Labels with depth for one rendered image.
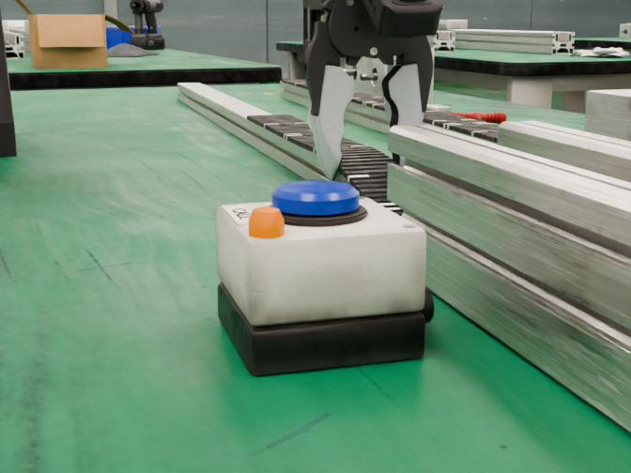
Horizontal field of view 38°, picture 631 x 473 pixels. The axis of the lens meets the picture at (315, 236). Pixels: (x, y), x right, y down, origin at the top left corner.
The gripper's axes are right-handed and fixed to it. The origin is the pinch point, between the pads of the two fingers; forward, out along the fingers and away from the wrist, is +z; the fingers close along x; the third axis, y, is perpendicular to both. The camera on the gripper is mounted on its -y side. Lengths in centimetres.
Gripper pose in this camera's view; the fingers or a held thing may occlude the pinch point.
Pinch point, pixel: (368, 164)
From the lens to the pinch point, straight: 74.6
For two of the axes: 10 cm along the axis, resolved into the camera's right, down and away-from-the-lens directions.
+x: -9.6, 0.7, -2.7
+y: -2.8, -2.3, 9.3
